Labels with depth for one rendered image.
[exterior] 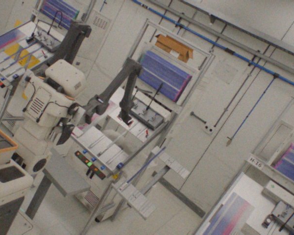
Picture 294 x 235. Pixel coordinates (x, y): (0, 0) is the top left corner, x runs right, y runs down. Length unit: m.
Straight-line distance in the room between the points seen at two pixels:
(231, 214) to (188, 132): 2.00
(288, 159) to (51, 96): 1.69
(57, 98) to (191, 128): 2.64
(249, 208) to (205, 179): 1.80
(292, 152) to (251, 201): 0.47
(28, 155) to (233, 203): 1.48
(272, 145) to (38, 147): 1.77
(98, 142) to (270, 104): 2.28
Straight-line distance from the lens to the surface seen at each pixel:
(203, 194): 4.06
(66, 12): 3.32
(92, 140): 2.41
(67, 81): 1.66
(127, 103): 2.05
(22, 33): 3.58
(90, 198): 2.84
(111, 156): 2.31
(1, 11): 6.90
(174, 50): 2.89
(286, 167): 2.29
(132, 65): 1.78
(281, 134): 2.46
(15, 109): 3.50
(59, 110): 1.63
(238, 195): 2.28
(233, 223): 2.19
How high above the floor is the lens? 1.76
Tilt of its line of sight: 15 degrees down
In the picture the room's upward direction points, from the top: 30 degrees clockwise
